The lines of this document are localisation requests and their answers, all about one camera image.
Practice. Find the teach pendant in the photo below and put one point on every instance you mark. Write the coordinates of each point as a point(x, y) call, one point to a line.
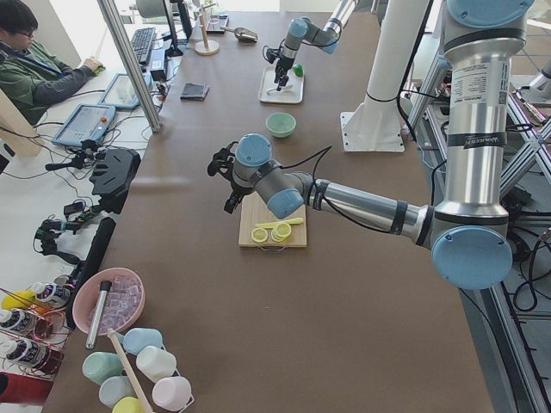
point(86, 122)
point(120, 93)

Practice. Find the wooden mug tree stand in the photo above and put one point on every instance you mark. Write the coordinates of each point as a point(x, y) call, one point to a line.
point(205, 46)

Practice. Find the pink cup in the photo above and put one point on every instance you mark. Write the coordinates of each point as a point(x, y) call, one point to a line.
point(173, 393)

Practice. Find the pale blue cup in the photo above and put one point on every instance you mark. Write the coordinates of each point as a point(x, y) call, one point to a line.
point(114, 389)

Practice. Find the wooden cup rack pole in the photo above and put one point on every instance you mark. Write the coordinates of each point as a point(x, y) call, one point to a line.
point(129, 371)

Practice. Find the white ceramic spoon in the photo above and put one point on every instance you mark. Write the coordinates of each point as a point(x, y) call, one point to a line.
point(281, 89)

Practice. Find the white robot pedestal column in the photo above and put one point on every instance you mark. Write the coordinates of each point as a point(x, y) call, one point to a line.
point(375, 124)

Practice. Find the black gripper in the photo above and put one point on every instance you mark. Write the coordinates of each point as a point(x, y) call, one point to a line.
point(236, 188)
point(283, 63)

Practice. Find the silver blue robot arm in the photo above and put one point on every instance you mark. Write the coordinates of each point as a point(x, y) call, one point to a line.
point(466, 231)
point(301, 31)

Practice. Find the cream rectangular tray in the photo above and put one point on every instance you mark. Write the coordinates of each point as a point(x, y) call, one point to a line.
point(267, 82)

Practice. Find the pink bowl with ice cubes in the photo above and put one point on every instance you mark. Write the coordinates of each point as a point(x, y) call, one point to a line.
point(124, 303)

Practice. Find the white cup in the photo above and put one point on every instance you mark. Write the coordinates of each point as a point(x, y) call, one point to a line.
point(156, 363)

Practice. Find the yellow plastic knife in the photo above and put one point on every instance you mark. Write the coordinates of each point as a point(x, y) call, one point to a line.
point(274, 224)

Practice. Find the wooden cutting board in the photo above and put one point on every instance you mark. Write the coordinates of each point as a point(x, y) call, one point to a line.
point(253, 211)

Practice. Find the seated person in green jacket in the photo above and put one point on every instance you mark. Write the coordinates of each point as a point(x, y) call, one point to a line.
point(33, 78)

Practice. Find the grey folded cloth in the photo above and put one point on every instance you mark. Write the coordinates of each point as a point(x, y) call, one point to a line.
point(194, 91)

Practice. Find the metal tube in pink bowl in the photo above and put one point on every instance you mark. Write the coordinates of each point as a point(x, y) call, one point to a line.
point(105, 287)

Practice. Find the upper teach pendant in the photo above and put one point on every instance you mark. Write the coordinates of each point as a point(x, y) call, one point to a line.
point(120, 93)

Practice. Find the lower teach pendant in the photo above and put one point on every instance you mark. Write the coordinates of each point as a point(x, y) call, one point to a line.
point(86, 122)

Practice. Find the green lime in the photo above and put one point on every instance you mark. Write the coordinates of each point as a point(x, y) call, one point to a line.
point(298, 70)

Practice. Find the aluminium frame post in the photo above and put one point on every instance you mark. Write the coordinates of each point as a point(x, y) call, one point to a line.
point(123, 46)

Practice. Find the black keyboard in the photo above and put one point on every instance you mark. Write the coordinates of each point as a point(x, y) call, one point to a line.
point(141, 44)

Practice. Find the metal scoop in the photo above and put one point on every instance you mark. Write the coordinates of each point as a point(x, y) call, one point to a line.
point(242, 34)

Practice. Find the mint green cup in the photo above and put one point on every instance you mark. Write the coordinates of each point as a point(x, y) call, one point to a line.
point(100, 366)

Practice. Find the yellow cup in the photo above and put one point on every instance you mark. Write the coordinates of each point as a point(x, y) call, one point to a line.
point(128, 405)

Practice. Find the bottle in copper rack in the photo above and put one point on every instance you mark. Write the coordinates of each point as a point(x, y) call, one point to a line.
point(51, 294)

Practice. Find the lemon slice near handle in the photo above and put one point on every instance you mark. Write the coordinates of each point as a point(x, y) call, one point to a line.
point(259, 235)

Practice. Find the mint green bowl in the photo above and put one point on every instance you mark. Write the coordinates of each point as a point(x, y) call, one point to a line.
point(280, 125)

